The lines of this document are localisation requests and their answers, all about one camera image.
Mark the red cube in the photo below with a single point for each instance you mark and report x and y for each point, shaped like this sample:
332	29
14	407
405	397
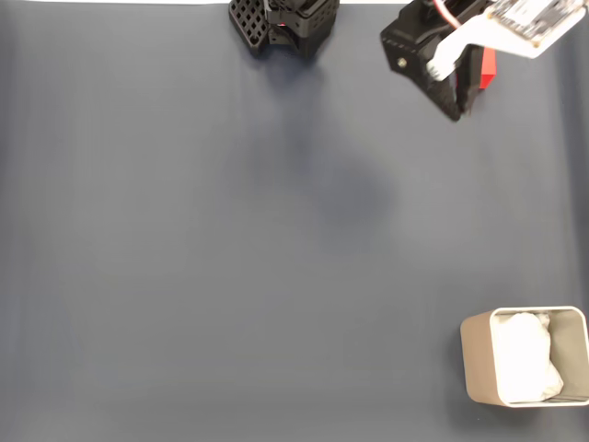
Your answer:
488	69

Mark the beige square box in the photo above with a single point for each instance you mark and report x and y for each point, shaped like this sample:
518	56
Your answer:
476	359

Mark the white crumpled cloth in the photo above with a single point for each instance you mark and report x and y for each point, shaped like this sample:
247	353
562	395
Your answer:
524	359

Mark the dark blue table mat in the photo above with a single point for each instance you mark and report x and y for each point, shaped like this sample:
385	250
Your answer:
184	230

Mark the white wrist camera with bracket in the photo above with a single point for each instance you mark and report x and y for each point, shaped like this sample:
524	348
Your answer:
529	23

